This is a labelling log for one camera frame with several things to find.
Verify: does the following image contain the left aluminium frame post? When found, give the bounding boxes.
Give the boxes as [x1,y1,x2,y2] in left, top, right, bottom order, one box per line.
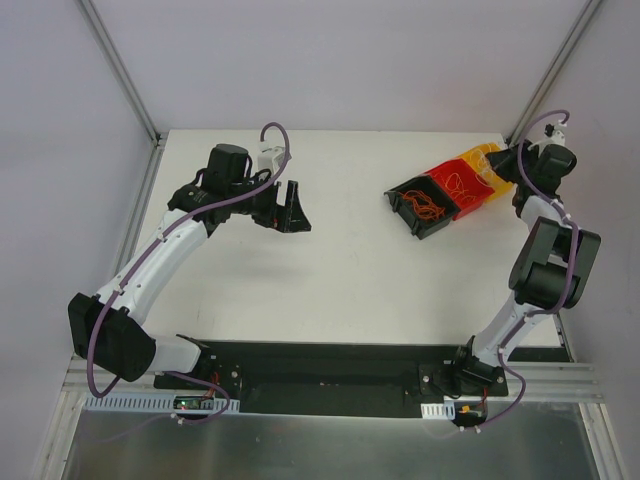
[75,0,162,145]

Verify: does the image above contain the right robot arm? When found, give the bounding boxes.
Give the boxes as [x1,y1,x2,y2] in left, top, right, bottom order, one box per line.
[450,140,601,396]

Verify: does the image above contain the white cable duct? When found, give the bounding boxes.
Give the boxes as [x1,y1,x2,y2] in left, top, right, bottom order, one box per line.
[420,401,456,421]
[84,393,240,415]

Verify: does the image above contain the white cables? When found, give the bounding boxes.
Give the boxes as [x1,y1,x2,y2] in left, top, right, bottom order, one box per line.
[469,147,499,189]

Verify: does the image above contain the aluminium frame post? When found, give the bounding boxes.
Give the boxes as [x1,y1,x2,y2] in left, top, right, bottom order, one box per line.
[505,0,606,145]
[75,0,162,145]

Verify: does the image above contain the right aluminium frame post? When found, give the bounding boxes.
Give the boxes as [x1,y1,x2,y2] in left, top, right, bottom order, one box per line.
[505,0,606,145]

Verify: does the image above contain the orange cables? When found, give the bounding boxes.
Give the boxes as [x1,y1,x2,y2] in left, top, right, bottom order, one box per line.
[399,188,449,222]

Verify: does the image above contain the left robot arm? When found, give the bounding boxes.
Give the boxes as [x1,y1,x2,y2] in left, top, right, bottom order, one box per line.
[68,144,311,389]

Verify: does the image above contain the right white cable duct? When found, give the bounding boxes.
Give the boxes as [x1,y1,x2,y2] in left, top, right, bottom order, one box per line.
[420,401,456,421]

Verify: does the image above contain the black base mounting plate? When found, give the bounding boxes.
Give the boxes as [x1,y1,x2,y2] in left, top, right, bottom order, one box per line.
[152,340,511,419]

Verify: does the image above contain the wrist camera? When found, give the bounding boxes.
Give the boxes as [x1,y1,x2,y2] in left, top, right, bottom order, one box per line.
[257,141,289,174]
[537,121,567,150]

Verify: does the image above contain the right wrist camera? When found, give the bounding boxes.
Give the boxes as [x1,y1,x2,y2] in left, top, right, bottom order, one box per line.
[537,121,567,150]

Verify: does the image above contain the black plastic bin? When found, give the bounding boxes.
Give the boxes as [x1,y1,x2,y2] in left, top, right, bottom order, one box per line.
[384,175,459,240]

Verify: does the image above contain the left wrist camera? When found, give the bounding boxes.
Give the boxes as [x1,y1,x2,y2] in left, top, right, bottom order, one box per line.
[257,141,289,174]

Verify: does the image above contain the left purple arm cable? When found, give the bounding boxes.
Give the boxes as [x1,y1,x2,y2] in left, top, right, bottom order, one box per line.
[85,121,292,426]

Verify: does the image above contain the left white cable duct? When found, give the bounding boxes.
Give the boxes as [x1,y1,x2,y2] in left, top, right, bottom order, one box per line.
[84,393,240,415]

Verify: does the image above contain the red plastic bin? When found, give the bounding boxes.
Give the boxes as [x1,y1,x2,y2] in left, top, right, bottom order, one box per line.
[427,159,493,220]

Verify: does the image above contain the yellow plastic bin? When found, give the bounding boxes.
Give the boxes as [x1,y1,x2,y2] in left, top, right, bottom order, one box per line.
[460,142,513,202]

